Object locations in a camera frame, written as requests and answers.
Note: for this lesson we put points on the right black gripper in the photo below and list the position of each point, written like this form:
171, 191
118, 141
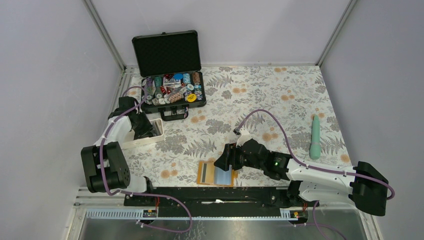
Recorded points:
229, 156

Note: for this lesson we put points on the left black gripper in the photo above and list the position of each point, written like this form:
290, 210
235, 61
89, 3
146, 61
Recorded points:
147, 130

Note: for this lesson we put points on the white rectangular plastic tray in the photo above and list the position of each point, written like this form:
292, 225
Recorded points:
157, 135

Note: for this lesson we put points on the orange leather card holder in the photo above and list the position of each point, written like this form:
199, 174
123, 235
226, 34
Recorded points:
198, 176

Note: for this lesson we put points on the light blue card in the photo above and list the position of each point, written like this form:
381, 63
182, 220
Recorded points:
222, 177

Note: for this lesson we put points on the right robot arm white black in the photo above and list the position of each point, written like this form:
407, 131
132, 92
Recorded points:
361, 186

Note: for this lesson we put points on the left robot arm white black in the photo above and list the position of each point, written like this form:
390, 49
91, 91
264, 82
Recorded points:
104, 164

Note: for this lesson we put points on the black poker chip case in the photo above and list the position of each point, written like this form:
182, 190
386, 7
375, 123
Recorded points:
171, 53

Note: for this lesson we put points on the yellow round chip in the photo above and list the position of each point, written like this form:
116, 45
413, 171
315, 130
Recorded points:
191, 97

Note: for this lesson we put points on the floral patterned table mat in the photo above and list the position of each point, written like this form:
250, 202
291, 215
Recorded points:
270, 102

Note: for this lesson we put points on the blue round chip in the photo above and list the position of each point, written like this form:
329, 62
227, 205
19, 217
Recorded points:
178, 76

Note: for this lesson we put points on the mint green wand massager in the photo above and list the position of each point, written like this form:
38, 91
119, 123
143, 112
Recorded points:
315, 144

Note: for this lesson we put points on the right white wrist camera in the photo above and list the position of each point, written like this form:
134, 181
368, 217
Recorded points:
243, 136

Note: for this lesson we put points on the grey slotted cable duct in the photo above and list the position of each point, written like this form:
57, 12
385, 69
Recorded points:
142, 214

